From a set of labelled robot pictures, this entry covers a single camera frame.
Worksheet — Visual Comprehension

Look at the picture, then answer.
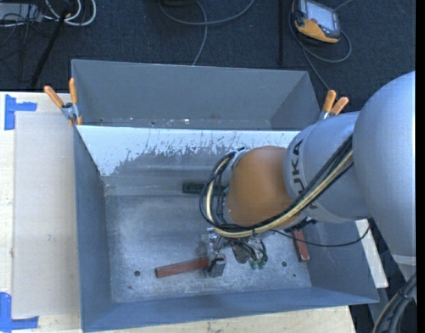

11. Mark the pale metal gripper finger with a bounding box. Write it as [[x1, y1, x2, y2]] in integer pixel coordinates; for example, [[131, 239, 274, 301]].
[[206, 257, 228, 279], [197, 233, 217, 257]]

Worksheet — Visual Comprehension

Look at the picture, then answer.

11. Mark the red-brown flat block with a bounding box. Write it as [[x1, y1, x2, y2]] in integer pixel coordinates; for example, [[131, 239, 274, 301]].
[[290, 228, 311, 264], [154, 256, 211, 279]]

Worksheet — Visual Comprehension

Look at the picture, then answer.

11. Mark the grey metal bin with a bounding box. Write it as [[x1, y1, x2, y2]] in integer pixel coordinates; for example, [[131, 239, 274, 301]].
[[70, 59, 381, 333]]

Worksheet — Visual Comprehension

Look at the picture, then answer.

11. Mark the dark green flat block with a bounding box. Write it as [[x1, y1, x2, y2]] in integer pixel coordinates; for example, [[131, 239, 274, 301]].
[[182, 182, 228, 196]]

